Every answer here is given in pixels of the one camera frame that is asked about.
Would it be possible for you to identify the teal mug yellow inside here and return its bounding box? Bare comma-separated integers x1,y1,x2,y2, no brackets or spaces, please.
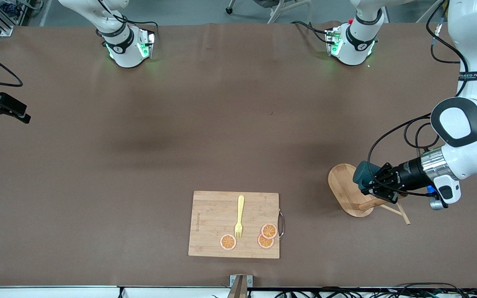
353,161,382,191

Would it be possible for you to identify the wooden mug rack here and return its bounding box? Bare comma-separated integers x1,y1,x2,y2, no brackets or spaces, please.
328,163,411,225

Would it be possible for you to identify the yellow plastic fork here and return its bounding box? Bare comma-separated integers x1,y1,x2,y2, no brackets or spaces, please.
234,195,246,240

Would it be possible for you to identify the bamboo cutting board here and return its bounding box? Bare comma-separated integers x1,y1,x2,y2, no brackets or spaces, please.
188,190,280,260

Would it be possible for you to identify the office chair base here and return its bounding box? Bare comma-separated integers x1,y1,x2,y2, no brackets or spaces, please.
225,0,313,24

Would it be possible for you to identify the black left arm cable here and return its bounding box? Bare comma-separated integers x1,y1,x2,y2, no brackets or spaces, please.
367,0,471,197

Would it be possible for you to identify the black cable bundle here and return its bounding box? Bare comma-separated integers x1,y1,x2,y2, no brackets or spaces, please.
274,283,477,298

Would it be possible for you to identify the metal table edge bracket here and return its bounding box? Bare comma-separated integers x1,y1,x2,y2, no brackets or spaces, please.
227,274,253,298

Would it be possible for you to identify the white table edge rail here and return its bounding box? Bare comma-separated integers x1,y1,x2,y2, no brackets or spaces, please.
0,286,477,298

